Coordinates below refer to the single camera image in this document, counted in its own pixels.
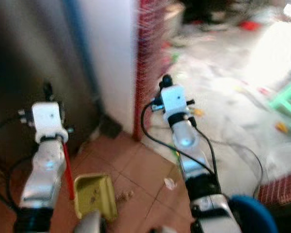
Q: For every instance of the grey robot left leg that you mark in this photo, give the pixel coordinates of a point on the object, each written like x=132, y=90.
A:
x=91, y=223

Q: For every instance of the dark square floor block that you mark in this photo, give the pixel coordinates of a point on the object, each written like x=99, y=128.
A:
x=110, y=127

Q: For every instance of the white crumpled paper scrap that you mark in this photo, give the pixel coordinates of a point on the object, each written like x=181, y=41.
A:
x=170, y=183

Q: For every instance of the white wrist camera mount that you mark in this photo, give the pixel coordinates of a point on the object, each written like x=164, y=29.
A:
x=46, y=119
x=173, y=99

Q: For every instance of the dark furniture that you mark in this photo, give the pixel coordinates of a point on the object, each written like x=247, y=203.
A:
x=199, y=10

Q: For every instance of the small orange toy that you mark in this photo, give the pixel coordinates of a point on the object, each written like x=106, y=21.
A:
x=282, y=127

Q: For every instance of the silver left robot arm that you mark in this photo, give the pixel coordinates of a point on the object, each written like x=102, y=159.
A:
x=41, y=179

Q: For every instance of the green plastic stool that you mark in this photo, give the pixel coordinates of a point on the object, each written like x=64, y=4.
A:
x=286, y=99

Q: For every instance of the small red toy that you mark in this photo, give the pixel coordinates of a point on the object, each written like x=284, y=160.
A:
x=264, y=90

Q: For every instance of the blue plastic bucket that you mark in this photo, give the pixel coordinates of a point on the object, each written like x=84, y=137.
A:
x=254, y=216

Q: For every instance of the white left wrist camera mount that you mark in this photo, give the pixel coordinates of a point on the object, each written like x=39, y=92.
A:
x=46, y=119

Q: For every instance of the white plastic basin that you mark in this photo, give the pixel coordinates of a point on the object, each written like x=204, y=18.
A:
x=245, y=160

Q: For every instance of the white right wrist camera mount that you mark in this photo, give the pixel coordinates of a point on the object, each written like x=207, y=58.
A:
x=173, y=99

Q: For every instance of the small yellow green toy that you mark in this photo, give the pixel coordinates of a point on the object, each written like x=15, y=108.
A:
x=199, y=112

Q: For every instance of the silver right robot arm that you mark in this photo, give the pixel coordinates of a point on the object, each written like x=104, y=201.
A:
x=186, y=141

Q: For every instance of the red plastic basin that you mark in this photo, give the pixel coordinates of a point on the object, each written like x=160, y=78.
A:
x=249, y=25

